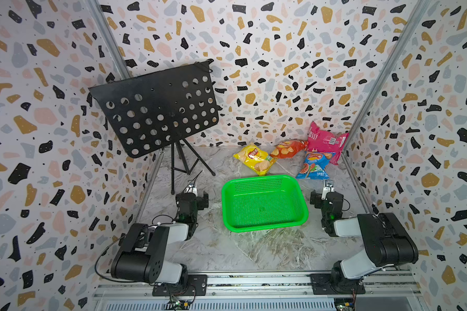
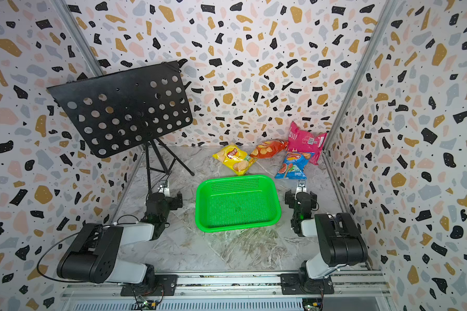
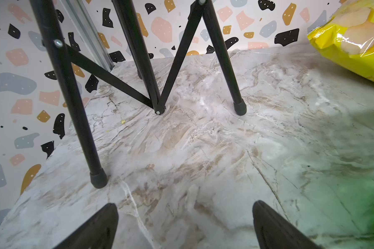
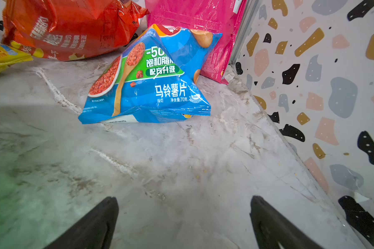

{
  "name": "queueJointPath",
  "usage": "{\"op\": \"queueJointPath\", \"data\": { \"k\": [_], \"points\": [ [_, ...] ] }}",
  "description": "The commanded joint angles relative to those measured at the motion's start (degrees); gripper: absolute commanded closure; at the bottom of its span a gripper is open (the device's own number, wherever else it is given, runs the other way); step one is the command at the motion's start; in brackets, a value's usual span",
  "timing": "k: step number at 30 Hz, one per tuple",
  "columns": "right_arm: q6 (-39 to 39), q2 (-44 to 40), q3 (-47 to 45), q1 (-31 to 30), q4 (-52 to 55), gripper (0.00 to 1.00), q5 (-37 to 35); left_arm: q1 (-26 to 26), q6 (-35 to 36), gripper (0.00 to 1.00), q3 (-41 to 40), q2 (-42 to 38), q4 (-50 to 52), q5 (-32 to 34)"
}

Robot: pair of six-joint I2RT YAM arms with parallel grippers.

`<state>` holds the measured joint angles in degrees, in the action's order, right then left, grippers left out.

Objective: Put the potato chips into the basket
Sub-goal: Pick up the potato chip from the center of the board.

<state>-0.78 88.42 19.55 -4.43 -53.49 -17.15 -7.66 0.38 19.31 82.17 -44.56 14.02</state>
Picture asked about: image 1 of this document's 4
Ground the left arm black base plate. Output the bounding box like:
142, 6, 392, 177
152, 274, 208, 297

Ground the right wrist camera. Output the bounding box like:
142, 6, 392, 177
321, 180, 334, 200

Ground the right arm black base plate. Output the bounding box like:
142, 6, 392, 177
310, 273, 366, 295

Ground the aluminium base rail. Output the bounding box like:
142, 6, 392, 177
92, 270, 423, 311

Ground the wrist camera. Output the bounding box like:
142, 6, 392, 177
183, 183, 198, 195
321, 180, 334, 200

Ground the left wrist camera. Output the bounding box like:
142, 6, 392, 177
183, 183, 198, 195

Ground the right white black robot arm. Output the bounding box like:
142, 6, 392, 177
310, 189, 419, 288

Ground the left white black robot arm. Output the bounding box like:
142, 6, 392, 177
94, 192, 209, 287

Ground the yellow Lay's chips bag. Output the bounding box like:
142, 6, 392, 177
233, 145, 276, 176

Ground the blue Lay's chips bag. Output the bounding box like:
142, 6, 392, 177
296, 152, 335, 180

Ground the black perforated music stand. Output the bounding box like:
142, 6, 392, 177
90, 59, 219, 174

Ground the green plastic basket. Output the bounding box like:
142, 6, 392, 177
221, 175, 309, 233

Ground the pink snack bag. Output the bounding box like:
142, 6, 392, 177
307, 122, 349, 165

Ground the red Lay's chips bag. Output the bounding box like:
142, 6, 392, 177
270, 139, 308, 159

